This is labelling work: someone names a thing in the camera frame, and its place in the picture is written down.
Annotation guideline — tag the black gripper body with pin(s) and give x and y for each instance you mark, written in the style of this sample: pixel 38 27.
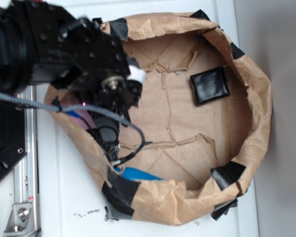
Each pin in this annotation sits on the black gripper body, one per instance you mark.
pixel 76 55

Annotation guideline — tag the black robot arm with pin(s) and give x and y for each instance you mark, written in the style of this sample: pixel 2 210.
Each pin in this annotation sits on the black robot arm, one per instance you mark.
pixel 16 47

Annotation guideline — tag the blue plastic bottle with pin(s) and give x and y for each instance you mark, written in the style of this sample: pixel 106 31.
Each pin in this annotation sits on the blue plastic bottle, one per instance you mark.
pixel 134 174

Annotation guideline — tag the black square pouch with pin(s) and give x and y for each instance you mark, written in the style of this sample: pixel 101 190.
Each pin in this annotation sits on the black square pouch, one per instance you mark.
pixel 209 86

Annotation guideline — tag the brown paper bag bin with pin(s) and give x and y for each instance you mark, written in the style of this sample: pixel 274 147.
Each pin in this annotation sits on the brown paper bag bin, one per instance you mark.
pixel 206 155

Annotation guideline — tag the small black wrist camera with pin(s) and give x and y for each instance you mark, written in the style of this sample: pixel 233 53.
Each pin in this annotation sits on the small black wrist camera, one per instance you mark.
pixel 105 133

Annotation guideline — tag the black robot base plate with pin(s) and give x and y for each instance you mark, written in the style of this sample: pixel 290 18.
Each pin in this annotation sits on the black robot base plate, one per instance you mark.
pixel 12 137

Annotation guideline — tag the aluminium extrusion rail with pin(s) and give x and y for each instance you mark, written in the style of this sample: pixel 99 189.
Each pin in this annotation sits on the aluminium extrusion rail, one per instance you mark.
pixel 26 184

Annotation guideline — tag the metal corner bracket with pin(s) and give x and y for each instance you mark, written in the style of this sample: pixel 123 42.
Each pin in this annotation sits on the metal corner bracket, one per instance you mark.
pixel 21 221

